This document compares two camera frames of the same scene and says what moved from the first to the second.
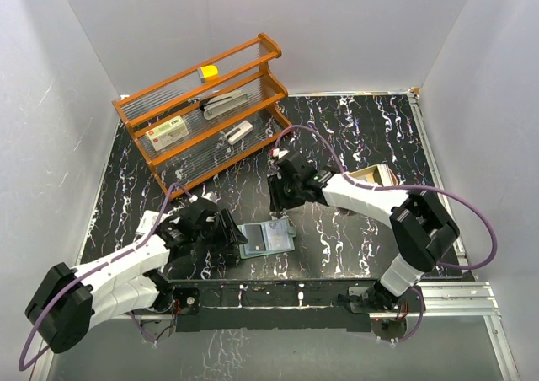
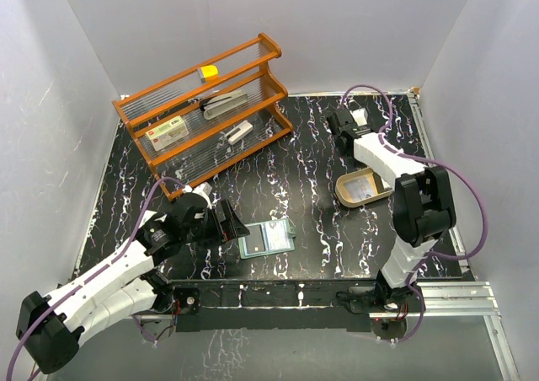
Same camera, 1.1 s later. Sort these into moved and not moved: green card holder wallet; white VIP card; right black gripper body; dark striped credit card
Moved: right black gripper body
Not moved: dark striped credit card; white VIP card; green card holder wallet
